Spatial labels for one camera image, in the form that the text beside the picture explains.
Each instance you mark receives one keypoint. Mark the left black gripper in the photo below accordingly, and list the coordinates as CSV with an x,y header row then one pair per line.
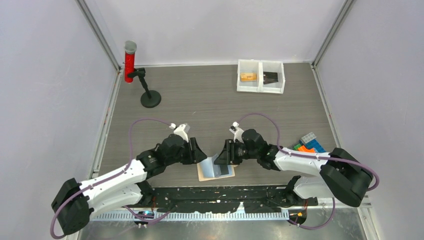
x,y
195,154

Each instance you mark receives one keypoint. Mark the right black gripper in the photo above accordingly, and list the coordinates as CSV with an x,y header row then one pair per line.
x,y
226,157

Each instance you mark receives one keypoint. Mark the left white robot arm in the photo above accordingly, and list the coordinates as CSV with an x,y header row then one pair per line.
x,y
76,203

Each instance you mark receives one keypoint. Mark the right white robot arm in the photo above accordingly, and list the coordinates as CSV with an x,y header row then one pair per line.
x,y
333,174

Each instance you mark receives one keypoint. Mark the gold card in bin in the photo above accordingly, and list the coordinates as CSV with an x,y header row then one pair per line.
x,y
248,77

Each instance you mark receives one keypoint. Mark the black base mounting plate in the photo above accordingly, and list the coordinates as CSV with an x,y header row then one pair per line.
x,y
222,199

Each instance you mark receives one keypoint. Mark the black stand with round base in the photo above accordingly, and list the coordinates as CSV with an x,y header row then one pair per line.
x,y
150,98

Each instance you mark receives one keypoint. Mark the colourful toy brick assembly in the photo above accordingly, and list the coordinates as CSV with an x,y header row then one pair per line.
x,y
309,143

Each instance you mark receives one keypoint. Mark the white two-compartment bin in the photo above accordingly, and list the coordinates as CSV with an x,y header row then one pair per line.
x,y
258,67

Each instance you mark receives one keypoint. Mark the red cylinder with grey cap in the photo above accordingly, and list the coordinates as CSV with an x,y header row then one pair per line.
x,y
130,48

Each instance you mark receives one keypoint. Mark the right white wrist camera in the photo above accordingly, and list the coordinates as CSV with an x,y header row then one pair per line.
x,y
236,131

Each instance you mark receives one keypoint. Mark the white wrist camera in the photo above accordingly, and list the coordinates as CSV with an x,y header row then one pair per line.
x,y
181,130
236,131

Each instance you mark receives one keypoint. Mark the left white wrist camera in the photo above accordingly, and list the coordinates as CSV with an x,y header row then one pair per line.
x,y
181,130

